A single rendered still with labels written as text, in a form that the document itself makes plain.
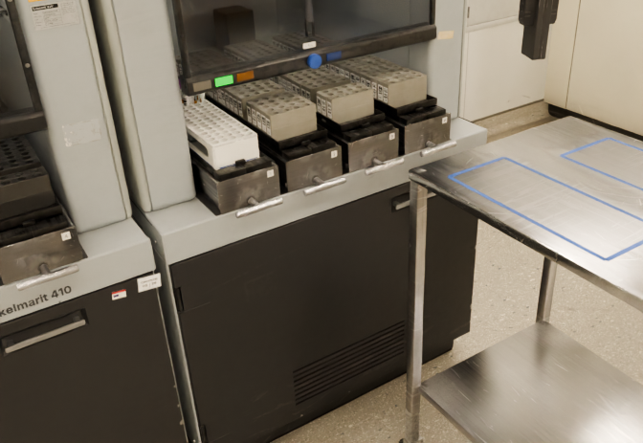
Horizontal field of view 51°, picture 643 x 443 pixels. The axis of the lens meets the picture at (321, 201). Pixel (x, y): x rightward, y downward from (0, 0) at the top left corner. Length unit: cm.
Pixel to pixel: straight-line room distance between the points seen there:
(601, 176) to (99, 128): 91
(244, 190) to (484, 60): 223
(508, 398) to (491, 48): 216
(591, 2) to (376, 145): 221
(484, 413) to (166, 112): 91
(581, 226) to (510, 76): 248
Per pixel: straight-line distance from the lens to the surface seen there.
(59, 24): 122
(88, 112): 127
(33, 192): 128
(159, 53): 128
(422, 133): 155
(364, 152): 146
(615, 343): 224
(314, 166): 139
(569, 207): 118
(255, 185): 134
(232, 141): 132
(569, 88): 369
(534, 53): 78
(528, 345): 172
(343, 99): 148
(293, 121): 142
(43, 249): 124
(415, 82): 159
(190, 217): 134
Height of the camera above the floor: 138
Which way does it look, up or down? 29 degrees down
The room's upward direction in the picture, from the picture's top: 3 degrees counter-clockwise
